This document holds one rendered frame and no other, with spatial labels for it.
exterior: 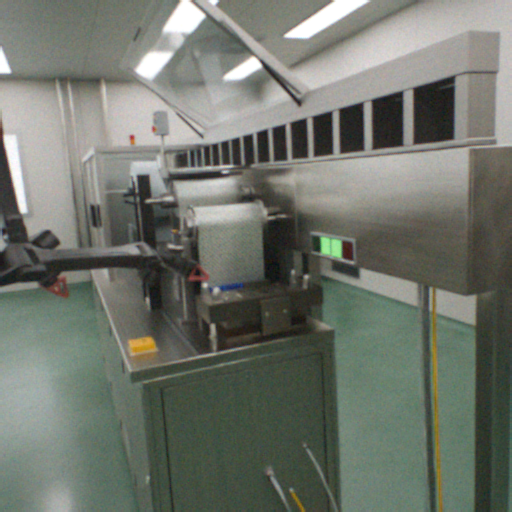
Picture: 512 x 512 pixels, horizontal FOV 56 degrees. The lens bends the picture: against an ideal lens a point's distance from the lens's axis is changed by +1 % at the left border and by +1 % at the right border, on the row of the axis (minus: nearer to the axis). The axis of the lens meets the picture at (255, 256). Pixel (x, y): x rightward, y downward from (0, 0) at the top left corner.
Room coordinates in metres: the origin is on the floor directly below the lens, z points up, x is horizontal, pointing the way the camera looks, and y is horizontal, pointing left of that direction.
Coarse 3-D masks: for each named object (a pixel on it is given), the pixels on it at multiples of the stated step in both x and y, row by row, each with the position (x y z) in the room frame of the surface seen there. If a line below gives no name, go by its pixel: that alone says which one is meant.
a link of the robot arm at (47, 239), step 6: (18, 234) 1.49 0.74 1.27; (24, 234) 1.50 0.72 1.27; (36, 234) 1.57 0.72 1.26; (42, 234) 1.56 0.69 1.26; (48, 234) 1.58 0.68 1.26; (54, 234) 1.58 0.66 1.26; (18, 240) 1.49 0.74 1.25; (24, 240) 1.50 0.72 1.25; (30, 240) 1.54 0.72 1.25; (36, 240) 1.55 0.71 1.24; (42, 240) 1.56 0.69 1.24; (48, 240) 1.57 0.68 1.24; (54, 240) 1.58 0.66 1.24; (42, 246) 1.55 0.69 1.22; (48, 246) 1.56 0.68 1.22; (54, 246) 1.58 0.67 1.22
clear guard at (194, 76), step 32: (160, 32) 1.84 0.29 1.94; (192, 32) 1.69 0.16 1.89; (224, 32) 1.56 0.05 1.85; (128, 64) 2.40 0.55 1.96; (160, 64) 2.14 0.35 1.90; (192, 64) 1.94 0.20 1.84; (224, 64) 1.77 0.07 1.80; (256, 64) 1.63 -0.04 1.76; (192, 96) 2.28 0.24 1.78; (224, 96) 2.05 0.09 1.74; (256, 96) 1.86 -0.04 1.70; (288, 96) 1.71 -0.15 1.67
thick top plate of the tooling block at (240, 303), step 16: (240, 288) 1.60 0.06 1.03; (256, 288) 1.58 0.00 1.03; (272, 288) 1.57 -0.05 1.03; (288, 288) 1.56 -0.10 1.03; (304, 288) 1.54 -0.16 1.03; (320, 288) 1.54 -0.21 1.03; (208, 304) 1.41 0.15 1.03; (224, 304) 1.42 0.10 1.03; (240, 304) 1.44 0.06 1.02; (256, 304) 1.46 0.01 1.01; (304, 304) 1.52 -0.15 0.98; (320, 304) 1.54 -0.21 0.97; (208, 320) 1.41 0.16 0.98; (224, 320) 1.42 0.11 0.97
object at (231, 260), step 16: (208, 240) 1.61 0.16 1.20; (224, 240) 1.63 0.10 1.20; (240, 240) 1.65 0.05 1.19; (256, 240) 1.67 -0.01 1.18; (208, 256) 1.61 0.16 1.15; (224, 256) 1.63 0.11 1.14; (240, 256) 1.65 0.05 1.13; (256, 256) 1.67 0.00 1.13; (208, 272) 1.61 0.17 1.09; (224, 272) 1.63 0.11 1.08; (240, 272) 1.65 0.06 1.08; (256, 272) 1.67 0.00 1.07
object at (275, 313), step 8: (288, 296) 1.48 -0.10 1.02; (264, 304) 1.45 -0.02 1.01; (272, 304) 1.46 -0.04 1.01; (280, 304) 1.47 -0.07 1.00; (288, 304) 1.48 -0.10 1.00; (264, 312) 1.44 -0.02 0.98; (272, 312) 1.46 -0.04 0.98; (280, 312) 1.47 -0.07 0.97; (288, 312) 1.48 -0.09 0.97; (264, 320) 1.44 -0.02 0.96; (272, 320) 1.45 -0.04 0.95; (280, 320) 1.46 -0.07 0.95; (288, 320) 1.48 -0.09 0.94; (264, 328) 1.44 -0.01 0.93; (272, 328) 1.45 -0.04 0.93; (280, 328) 1.46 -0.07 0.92; (288, 328) 1.47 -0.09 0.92
